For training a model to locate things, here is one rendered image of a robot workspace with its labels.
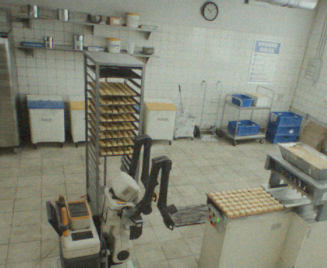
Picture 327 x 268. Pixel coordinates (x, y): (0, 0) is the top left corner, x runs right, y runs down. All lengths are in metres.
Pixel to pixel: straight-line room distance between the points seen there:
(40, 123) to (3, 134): 0.59
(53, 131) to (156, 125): 1.76
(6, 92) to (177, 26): 3.12
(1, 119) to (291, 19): 5.71
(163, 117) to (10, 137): 2.48
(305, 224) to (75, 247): 1.87
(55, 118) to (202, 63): 2.98
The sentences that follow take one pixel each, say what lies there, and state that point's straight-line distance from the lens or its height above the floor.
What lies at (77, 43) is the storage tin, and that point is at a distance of 6.02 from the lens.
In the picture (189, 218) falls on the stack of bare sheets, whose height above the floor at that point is 0.02.
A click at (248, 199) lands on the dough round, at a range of 2.98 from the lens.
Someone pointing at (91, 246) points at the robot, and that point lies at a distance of 2.49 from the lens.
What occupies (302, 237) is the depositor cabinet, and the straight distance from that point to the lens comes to 3.12.
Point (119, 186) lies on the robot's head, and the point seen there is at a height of 1.12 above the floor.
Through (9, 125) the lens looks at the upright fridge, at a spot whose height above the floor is 0.51.
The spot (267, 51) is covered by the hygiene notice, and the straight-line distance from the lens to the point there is 7.54.
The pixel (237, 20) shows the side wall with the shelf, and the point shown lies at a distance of 7.10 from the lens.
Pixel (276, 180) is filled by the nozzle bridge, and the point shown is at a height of 0.89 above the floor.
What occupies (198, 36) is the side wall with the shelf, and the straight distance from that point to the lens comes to 6.77.
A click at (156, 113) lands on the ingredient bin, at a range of 6.07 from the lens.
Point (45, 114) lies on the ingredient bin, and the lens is 5.82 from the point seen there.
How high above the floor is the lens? 2.33
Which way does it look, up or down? 26 degrees down
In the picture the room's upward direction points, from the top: 8 degrees clockwise
